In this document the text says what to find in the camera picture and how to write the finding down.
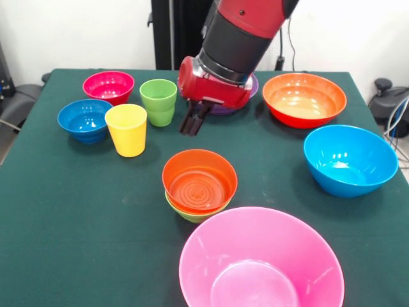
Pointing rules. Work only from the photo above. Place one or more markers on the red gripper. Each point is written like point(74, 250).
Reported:
point(211, 91)

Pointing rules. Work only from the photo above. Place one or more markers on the green cup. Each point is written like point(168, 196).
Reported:
point(158, 105)

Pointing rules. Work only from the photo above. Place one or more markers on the small orange bowl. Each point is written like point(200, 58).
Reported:
point(199, 185)

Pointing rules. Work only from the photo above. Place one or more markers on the yellow cup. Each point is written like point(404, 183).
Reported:
point(128, 134)

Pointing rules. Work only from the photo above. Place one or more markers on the small green bowl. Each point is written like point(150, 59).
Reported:
point(191, 217)

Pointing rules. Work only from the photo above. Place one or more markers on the large orange bowl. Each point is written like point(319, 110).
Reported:
point(305, 102)

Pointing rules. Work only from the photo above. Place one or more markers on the large pink bowl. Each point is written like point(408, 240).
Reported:
point(255, 249)

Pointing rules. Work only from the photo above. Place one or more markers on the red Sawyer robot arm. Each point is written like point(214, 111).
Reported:
point(239, 38)

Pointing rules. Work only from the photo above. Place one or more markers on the purple bowl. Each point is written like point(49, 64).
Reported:
point(223, 112)

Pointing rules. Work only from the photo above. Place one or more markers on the small crimson bowl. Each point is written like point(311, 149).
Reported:
point(108, 86)

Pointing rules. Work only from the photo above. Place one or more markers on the small dark blue bowl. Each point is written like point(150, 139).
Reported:
point(83, 118)

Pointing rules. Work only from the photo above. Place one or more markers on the dark green tablecloth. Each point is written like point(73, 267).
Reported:
point(96, 224)

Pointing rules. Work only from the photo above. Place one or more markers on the light blue bowl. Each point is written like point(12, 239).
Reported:
point(350, 163)

